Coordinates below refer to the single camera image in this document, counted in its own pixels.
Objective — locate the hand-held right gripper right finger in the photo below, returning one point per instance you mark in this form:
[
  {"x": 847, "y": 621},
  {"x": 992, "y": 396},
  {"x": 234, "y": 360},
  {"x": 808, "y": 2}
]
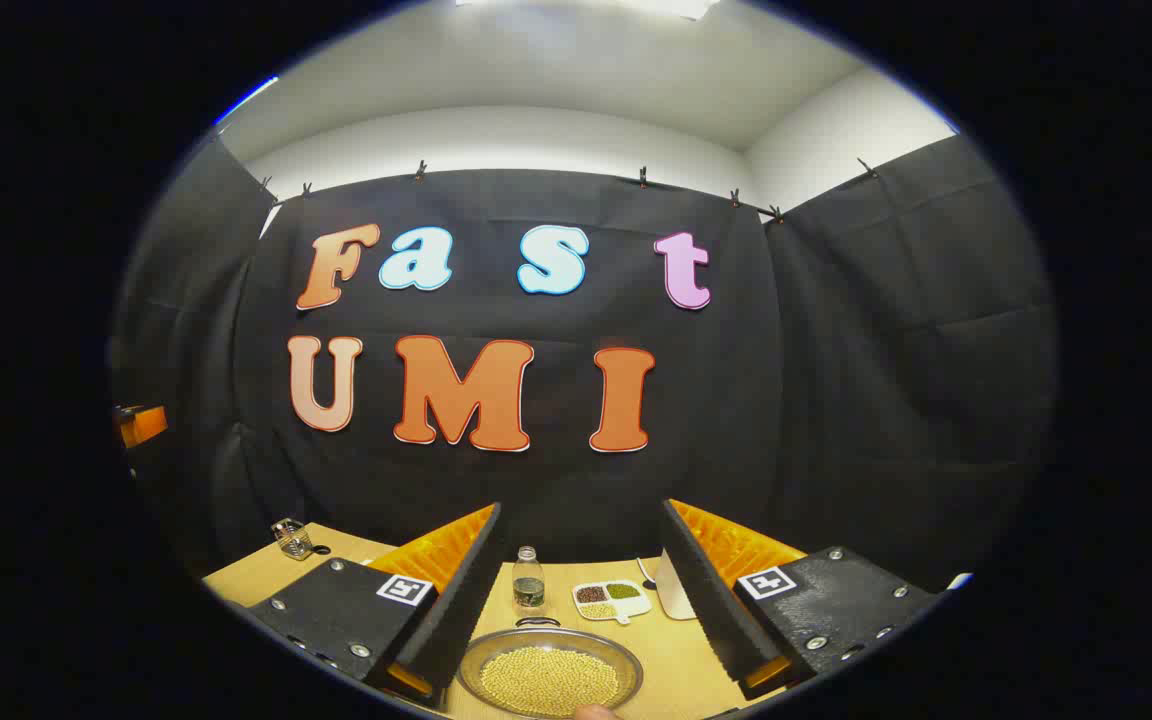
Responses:
[{"x": 711, "y": 600}]

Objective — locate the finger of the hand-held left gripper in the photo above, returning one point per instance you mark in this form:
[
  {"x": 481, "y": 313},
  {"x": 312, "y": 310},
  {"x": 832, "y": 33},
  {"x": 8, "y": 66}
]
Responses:
[{"x": 144, "y": 425}]

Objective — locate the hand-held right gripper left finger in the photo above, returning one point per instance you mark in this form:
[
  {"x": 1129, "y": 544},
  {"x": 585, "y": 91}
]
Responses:
[{"x": 456, "y": 600}]

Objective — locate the stainless steel pot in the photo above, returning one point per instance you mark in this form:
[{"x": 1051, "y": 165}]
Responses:
[{"x": 476, "y": 672}]

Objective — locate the pile of soybeans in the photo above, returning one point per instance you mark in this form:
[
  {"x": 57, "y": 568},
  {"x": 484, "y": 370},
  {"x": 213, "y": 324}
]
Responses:
[{"x": 548, "y": 682}]

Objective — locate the white toaster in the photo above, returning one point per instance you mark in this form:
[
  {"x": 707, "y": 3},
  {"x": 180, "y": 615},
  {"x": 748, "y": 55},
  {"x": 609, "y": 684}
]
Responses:
[{"x": 676, "y": 595}]

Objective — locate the white divided dish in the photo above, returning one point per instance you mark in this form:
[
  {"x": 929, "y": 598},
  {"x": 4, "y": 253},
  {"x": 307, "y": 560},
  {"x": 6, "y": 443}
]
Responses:
[{"x": 639, "y": 603}]

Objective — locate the clear plastic bottle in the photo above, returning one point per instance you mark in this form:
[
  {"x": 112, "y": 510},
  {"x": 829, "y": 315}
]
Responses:
[{"x": 528, "y": 585}]

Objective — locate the pile of green beans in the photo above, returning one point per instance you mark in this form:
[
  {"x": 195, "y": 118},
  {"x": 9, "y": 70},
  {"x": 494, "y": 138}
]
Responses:
[{"x": 623, "y": 590}]

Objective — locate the pile of pale yellow grains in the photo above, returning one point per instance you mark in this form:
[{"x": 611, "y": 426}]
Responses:
[{"x": 597, "y": 610}]

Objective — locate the pile of dark red beans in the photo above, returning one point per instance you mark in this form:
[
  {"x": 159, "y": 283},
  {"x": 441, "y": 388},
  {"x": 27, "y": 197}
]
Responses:
[{"x": 591, "y": 594}]

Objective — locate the white panel with coloured print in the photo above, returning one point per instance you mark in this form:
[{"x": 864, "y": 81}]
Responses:
[{"x": 959, "y": 581}]

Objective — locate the row of black cloth clips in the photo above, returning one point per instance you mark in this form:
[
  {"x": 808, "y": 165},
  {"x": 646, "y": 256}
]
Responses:
[{"x": 642, "y": 177}]

